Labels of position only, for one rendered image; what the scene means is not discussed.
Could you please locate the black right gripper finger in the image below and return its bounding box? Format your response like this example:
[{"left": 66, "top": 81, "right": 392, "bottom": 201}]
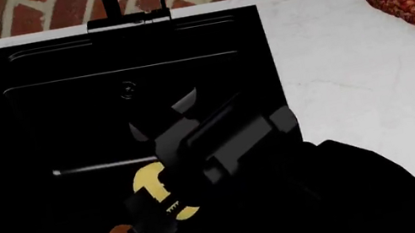
[
  {"left": 147, "top": 190, "right": 196, "bottom": 233},
  {"left": 116, "top": 167, "right": 178, "bottom": 233}
]

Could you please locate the yellow potato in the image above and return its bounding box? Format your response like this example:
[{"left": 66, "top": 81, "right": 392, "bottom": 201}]
[{"left": 129, "top": 154, "right": 204, "bottom": 229}]

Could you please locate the round black sink drain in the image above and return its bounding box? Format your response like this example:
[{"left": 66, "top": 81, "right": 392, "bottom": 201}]
[{"left": 116, "top": 78, "right": 142, "bottom": 102}]

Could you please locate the black kitchen sink basin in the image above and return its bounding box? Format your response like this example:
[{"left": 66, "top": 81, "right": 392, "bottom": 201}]
[{"left": 0, "top": 0, "right": 320, "bottom": 233}]

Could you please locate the black kitchen faucet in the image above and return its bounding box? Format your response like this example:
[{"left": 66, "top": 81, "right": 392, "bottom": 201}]
[{"left": 57, "top": 0, "right": 174, "bottom": 40}]

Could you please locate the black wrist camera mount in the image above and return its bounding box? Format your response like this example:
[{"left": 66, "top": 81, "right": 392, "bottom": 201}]
[{"left": 124, "top": 87, "right": 206, "bottom": 145}]

